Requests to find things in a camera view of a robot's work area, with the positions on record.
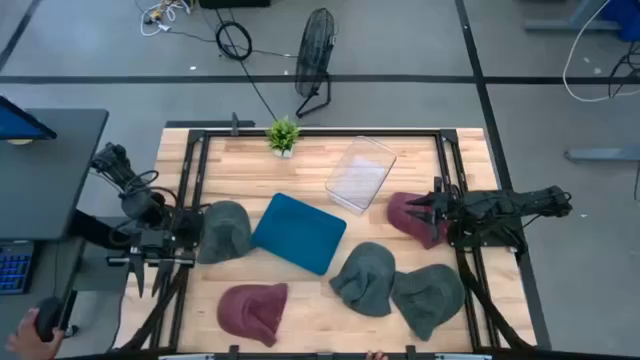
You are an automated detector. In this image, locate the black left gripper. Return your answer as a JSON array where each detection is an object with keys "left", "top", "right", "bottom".
[{"left": 106, "top": 243, "right": 197, "bottom": 300}]

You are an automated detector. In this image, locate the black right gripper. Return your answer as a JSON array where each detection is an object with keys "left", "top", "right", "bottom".
[{"left": 404, "top": 188, "right": 467, "bottom": 242}]

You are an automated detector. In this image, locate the maroon knit hat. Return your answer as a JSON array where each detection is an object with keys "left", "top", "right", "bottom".
[
  {"left": 216, "top": 282, "right": 290, "bottom": 349},
  {"left": 386, "top": 191, "right": 451, "bottom": 250}
]

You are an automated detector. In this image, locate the green knit hat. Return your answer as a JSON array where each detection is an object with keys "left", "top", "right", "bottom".
[
  {"left": 390, "top": 263, "right": 467, "bottom": 343},
  {"left": 196, "top": 199, "right": 254, "bottom": 265},
  {"left": 328, "top": 241, "right": 398, "bottom": 318}
]

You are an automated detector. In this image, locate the clear plastic bin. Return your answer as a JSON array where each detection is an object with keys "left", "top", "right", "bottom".
[{"left": 324, "top": 135, "right": 398, "bottom": 216}]

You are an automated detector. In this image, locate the black computer mouse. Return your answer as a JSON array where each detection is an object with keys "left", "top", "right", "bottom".
[{"left": 33, "top": 296, "right": 65, "bottom": 344}]

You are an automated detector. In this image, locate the teal blue cushion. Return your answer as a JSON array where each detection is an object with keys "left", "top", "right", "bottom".
[{"left": 249, "top": 192, "right": 348, "bottom": 277}]

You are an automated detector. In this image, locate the blue-lit keyboard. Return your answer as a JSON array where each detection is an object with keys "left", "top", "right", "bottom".
[{"left": 0, "top": 241, "right": 35, "bottom": 296}]

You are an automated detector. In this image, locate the black desk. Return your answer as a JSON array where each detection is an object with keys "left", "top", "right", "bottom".
[{"left": 0, "top": 107, "right": 110, "bottom": 242}]

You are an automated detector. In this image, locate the small green potted plant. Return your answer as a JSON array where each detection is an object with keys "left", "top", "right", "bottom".
[{"left": 265, "top": 115, "right": 302, "bottom": 160}]

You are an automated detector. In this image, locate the grey desk foot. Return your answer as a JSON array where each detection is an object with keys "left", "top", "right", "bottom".
[
  {"left": 523, "top": 0, "right": 621, "bottom": 34},
  {"left": 564, "top": 145, "right": 640, "bottom": 164}
]

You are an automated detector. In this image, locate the black floor fan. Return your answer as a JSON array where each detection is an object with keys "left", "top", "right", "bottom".
[{"left": 293, "top": 6, "right": 337, "bottom": 120}]

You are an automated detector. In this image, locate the blue-screen monitor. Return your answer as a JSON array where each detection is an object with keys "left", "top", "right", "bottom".
[{"left": 0, "top": 94, "right": 58, "bottom": 142}]

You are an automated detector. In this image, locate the blue object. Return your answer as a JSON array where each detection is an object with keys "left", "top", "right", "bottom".
[{"left": 599, "top": 0, "right": 640, "bottom": 42}]

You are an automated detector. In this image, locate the black aluminium table frame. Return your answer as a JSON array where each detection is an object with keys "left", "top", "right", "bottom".
[{"left": 117, "top": 127, "right": 539, "bottom": 354}]

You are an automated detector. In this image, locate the long white floor cable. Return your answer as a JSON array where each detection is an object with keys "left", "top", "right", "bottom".
[{"left": 562, "top": 0, "right": 640, "bottom": 104}]

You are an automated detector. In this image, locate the black floor cable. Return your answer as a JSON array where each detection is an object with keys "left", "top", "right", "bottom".
[{"left": 607, "top": 42, "right": 640, "bottom": 100}]

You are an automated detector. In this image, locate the coiled black cable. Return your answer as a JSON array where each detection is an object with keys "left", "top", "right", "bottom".
[{"left": 214, "top": 20, "right": 254, "bottom": 62}]

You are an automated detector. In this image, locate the white cable bundle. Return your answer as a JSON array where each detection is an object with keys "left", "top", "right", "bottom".
[{"left": 138, "top": 0, "right": 194, "bottom": 37}]

